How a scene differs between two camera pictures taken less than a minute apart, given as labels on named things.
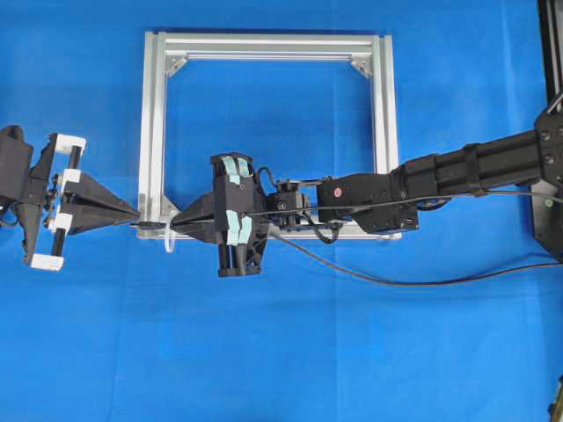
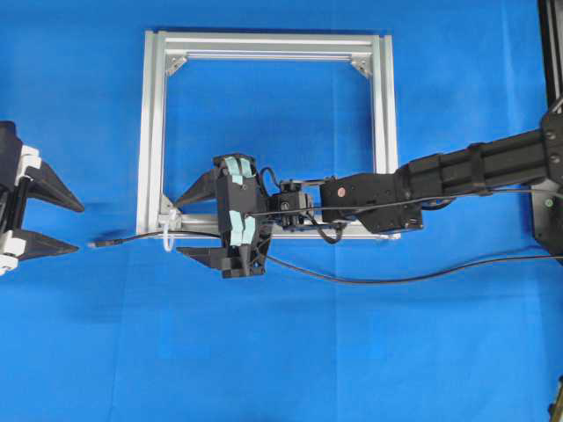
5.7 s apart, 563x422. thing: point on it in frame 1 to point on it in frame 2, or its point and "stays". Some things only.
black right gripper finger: x=205 y=207 to x=210 y=185
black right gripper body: x=242 y=243 stays
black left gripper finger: x=79 y=217 to x=38 y=244
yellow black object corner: x=555 y=410 stays
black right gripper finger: x=205 y=228 to x=213 y=257
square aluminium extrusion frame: x=162 y=48 stays
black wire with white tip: x=164 y=225 to x=324 y=276
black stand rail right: x=551 y=18 stays
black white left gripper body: x=58 y=166 to x=17 y=163
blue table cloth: x=460 y=320 stays
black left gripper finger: x=84 y=187 to x=47 y=186
